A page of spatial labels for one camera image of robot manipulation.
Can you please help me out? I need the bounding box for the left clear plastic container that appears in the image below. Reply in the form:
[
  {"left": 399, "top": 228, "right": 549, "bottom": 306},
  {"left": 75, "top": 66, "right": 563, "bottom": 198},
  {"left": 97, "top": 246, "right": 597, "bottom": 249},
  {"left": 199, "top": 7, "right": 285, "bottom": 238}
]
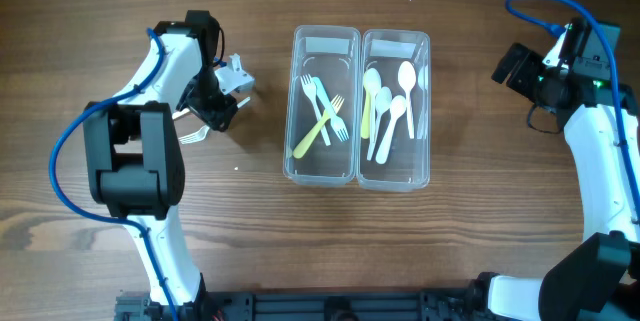
[{"left": 283, "top": 25, "right": 362, "bottom": 186}]

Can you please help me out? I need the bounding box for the right clear plastic container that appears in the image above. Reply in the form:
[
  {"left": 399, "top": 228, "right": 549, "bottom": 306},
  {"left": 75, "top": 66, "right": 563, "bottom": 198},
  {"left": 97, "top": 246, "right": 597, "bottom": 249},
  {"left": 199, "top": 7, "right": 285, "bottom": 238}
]
[{"left": 357, "top": 29, "right": 431, "bottom": 192}]

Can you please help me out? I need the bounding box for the left blue cable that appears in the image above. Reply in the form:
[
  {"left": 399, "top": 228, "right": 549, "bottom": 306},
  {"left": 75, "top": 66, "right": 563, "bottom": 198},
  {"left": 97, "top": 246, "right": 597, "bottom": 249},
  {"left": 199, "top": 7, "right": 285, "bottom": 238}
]
[{"left": 47, "top": 27, "right": 181, "bottom": 321}]

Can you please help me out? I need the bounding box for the beige plastic fork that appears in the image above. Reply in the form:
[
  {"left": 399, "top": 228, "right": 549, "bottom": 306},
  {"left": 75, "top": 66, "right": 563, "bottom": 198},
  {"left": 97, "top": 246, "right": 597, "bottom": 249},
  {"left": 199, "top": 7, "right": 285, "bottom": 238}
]
[{"left": 178, "top": 125, "right": 210, "bottom": 145}]

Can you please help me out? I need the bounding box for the yellow plastic fork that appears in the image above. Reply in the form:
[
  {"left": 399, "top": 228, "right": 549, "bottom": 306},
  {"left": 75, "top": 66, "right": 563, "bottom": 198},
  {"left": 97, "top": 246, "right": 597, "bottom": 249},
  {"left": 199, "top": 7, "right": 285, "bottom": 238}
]
[{"left": 293, "top": 95, "right": 344, "bottom": 159}]

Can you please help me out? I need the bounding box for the translucent plastic fork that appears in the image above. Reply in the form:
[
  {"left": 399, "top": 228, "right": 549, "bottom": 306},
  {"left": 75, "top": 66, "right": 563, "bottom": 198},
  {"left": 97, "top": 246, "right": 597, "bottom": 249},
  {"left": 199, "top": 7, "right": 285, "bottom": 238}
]
[{"left": 311, "top": 77, "right": 349, "bottom": 142}]

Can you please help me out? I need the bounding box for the white plastic fork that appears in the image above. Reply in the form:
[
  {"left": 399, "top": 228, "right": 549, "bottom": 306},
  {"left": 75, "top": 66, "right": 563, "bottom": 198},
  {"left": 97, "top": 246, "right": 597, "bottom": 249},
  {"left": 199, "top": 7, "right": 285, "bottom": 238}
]
[{"left": 301, "top": 74, "right": 331, "bottom": 146}]

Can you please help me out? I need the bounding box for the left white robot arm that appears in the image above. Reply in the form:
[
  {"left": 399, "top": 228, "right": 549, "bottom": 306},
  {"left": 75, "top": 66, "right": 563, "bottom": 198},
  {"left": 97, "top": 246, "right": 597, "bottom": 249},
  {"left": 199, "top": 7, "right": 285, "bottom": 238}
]
[{"left": 83, "top": 10, "right": 238, "bottom": 320}]

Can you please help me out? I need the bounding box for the white plastic spoon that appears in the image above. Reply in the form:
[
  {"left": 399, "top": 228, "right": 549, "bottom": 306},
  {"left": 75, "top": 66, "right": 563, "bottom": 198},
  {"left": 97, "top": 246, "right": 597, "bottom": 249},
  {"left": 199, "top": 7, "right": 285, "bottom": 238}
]
[
  {"left": 363, "top": 68, "right": 381, "bottom": 160},
  {"left": 375, "top": 95, "right": 406, "bottom": 164},
  {"left": 398, "top": 61, "right": 417, "bottom": 139}
]

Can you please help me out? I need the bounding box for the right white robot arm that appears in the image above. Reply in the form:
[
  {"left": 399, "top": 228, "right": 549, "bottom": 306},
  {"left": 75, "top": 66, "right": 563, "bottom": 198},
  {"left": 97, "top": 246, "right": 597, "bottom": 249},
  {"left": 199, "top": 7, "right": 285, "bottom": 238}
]
[{"left": 485, "top": 17, "right": 639, "bottom": 320}]

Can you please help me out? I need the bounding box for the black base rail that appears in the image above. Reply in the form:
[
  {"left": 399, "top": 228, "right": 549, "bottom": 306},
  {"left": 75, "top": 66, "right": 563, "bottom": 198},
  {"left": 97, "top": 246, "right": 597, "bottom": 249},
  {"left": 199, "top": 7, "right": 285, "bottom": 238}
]
[{"left": 113, "top": 288, "right": 559, "bottom": 321}]

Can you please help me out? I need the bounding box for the clear plastic container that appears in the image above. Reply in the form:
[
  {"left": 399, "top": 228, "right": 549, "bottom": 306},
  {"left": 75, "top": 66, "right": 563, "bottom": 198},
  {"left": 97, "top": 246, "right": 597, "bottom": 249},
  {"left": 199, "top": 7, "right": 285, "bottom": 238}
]
[
  {"left": 357, "top": 29, "right": 431, "bottom": 192},
  {"left": 283, "top": 25, "right": 362, "bottom": 186}
]

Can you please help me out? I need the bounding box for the yellow plastic spoon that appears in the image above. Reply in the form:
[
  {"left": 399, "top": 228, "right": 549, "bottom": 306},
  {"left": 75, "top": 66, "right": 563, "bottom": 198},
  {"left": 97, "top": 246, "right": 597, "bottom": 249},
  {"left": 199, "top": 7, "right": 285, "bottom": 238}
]
[{"left": 360, "top": 89, "right": 372, "bottom": 139}]

